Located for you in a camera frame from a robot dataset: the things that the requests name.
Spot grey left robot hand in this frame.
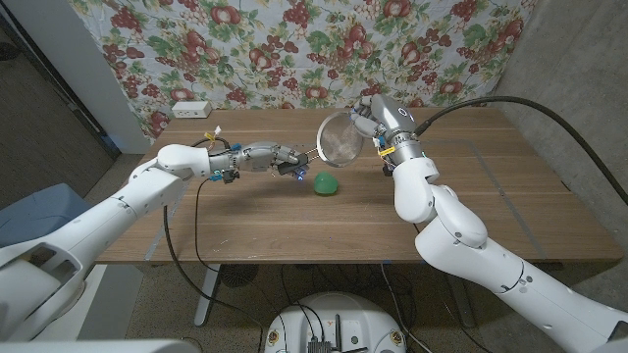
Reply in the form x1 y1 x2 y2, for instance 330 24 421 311
230 141 310 181

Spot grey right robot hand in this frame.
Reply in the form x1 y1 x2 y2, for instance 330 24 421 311
348 93 424 166

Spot metal mesh sieve black handle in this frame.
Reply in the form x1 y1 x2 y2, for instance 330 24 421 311
277 110 367 177

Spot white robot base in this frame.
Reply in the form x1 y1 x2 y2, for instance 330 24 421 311
263 292 408 353

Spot green stress ball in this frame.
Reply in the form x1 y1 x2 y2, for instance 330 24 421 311
313 171 340 196

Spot white power strip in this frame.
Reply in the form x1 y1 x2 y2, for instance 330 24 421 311
171 100 213 120

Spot floral fruit print backdrop cloth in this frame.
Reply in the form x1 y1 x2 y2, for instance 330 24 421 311
68 0 539 141

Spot black round fan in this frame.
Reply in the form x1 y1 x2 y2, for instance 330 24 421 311
219 263 260 288

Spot white table leg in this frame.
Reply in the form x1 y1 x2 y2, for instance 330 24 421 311
194 263 222 328

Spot dark table leg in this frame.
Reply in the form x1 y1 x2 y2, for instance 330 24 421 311
450 286 477 328

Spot blue grey bin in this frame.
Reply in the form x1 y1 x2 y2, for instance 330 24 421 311
0 182 94 246

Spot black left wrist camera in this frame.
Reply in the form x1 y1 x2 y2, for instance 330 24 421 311
209 168 241 185

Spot thin black left wrist cable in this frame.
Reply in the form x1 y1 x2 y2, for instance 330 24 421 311
193 177 223 275

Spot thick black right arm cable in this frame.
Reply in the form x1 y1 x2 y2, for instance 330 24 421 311
414 95 628 205

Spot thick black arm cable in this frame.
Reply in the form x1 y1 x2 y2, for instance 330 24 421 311
414 95 628 205
161 136 266 339

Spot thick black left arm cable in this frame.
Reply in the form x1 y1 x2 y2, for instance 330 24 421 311
161 136 266 339

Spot black door frame rail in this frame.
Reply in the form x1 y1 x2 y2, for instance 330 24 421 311
0 8 122 159

